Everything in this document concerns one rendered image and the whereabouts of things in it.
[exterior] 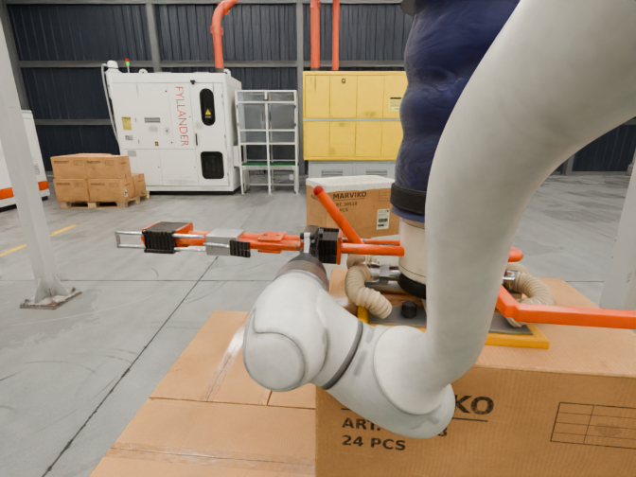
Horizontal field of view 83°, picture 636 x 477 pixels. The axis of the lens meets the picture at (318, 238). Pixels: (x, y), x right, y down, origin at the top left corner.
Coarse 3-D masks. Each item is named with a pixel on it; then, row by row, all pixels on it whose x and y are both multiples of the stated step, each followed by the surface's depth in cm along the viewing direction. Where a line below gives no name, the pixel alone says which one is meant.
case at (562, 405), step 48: (336, 288) 88; (576, 336) 68; (624, 336) 68; (480, 384) 61; (528, 384) 60; (576, 384) 59; (624, 384) 58; (336, 432) 67; (384, 432) 66; (480, 432) 63; (528, 432) 62; (576, 432) 61; (624, 432) 60
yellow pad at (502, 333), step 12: (360, 312) 72; (396, 312) 71; (408, 312) 69; (420, 312) 71; (372, 324) 68; (384, 324) 67; (396, 324) 67; (408, 324) 67; (420, 324) 67; (492, 324) 68; (504, 324) 68; (528, 324) 69; (492, 336) 65; (504, 336) 64; (516, 336) 65; (528, 336) 65; (540, 336) 65; (540, 348) 64
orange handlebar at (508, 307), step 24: (192, 240) 78; (264, 240) 76; (288, 240) 76; (384, 240) 78; (504, 312) 51; (528, 312) 49; (552, 312) 49; (576, 312) 48; (600, 312) 48; (624, 312) 48
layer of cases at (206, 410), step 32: (224, 320) 167; (192, 352) 143; (224, 352) 143; (160, 384) 125; (192, 384) 125; (224, 384) 125; (256, 384) 125; (160, 416) 111; (192, 416) 111; (224, 416) 111; (256, 416) 111; (288, 416) 111; (128, 448) 100; (160, 448) 100; (192, 448) 100; (224, 448) 100; (256, 448) 100; (288, 448) 100
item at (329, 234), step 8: (328, 232) 81; (336, 232) 81; (320, 240) 73; (328, 240) 72; (336, 240) 72; (320, 248) 74; (328, 248) 73; (336, 248) 73; (320, 256) 74; (328, 256) 73; (336, 256) 73
